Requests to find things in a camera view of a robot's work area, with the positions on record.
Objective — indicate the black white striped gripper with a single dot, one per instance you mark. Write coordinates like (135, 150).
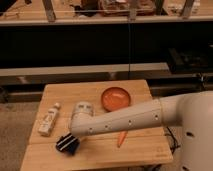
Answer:
(65, 142)

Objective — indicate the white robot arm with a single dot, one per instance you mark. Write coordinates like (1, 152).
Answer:
(192, 111)

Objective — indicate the white bottle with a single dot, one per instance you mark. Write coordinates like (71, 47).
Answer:
(49, 120)

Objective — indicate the orange carrot toy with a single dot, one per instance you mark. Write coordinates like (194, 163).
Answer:
(121, 138)

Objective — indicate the orange plate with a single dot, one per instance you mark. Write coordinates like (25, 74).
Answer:
(114, 98)

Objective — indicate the wooden table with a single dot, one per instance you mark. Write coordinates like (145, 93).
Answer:
(95, 153)

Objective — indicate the black box on shelf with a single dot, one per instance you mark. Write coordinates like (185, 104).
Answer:
(188, 61)

